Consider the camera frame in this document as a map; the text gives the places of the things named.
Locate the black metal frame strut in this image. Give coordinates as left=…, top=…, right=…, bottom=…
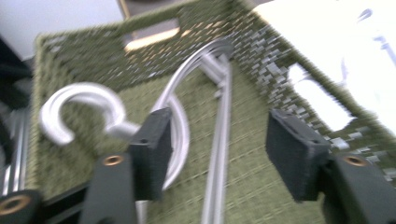
left=0, top=36, right=34, bottom=110

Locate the aluminium rail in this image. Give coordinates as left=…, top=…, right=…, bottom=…
left=0, top=105, right=33, bottom=198

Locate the green woven basket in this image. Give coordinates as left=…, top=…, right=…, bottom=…
left=26, top=0, right=396, bottom=224

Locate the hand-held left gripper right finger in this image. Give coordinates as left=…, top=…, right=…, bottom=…
left=265, top=108, right=396, bottom=224

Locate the white paper sheet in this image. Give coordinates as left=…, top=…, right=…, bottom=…
left=253, top=0, right=396, bottom=135

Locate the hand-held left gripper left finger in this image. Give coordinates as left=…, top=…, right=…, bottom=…
left=78, top=107, right=174, bottom=224

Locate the grey plastic clothes hanger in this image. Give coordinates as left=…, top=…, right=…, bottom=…
left=38, top=38, right=234, bottom=224

